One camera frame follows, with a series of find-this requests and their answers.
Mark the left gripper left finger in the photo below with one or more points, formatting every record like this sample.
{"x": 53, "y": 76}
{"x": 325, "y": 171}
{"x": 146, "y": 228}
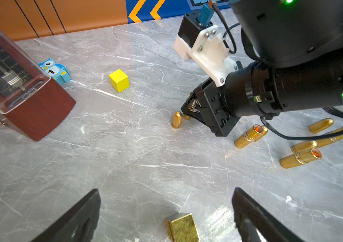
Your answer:
{"x": 77, "y": 224}

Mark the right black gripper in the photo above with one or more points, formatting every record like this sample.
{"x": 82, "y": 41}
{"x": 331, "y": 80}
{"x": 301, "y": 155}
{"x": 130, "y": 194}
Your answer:
{"x": 211, "y": 109}

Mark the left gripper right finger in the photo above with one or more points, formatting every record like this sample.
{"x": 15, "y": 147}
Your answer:
{"x": 253, "y": 221}

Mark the gold lipstick cap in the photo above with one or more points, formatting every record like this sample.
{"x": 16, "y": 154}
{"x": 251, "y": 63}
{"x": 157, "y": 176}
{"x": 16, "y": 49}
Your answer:
{"x": 305, "y": 145}
{"x": 320, "y": 125}
{"x": 177, "y": 120}

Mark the gold lipstick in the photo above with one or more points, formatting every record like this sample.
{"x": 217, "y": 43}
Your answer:
{"x": 188, "y": 110}
{"x": 329, "y": 141}
{"x": 251, "y": 135}
{"x": 301, "y": 158}

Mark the yellow black small block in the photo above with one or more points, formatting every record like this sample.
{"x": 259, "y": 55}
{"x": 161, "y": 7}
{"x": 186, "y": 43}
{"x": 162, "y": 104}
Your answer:
{"x": 181, "y": 227}

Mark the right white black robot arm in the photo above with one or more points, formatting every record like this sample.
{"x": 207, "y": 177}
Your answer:
{"x": 296, "y": 49}

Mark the yellow cube far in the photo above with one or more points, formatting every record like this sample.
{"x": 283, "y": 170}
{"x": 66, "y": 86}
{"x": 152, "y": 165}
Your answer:
{"x": 119, "y": 80}

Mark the small blue owl toy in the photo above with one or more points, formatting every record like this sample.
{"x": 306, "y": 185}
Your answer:
{"x": 57, "y": 71}

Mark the dark red metronome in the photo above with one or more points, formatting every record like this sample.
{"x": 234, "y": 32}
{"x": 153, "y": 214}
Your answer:
{"x": 32, "y": 103}

